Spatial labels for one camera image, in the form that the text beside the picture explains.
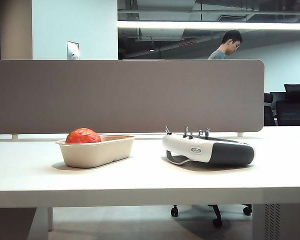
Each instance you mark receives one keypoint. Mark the perforated white table leg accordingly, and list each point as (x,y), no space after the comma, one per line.
(272,221)

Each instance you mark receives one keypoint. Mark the man in grey shirt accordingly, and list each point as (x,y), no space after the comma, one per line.
(228,43)

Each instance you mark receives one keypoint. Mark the black ceiling spotlight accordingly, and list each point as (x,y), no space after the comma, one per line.
(152,49)

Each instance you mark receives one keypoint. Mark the metal wall switch plate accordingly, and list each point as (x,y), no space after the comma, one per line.
(73,50)

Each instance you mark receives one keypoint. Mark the black office chair caster base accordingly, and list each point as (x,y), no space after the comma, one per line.
(218,212)

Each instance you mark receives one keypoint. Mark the beige paper lunchbox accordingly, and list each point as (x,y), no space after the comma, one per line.
(97,152)

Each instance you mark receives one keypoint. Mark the orange fruit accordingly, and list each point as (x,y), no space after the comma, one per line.
(83,136)

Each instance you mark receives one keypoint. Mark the grey-brown desk divider panel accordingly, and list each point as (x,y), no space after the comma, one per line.
(127,95)

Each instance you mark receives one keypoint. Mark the white and grey remote controller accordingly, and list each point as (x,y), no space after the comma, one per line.
(208,150)

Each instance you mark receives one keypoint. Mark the plain white table leg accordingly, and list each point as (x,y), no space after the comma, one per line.
(41,222)

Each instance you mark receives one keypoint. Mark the black office chair with headrest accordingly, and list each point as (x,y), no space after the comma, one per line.
(269,110)

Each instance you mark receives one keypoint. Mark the brown side panel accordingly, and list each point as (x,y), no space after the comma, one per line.
(10,222)

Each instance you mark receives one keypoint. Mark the black mesh office chair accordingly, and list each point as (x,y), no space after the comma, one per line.
(291,107)

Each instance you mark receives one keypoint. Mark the white ceiling light strip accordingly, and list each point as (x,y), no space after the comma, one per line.
(215,25)

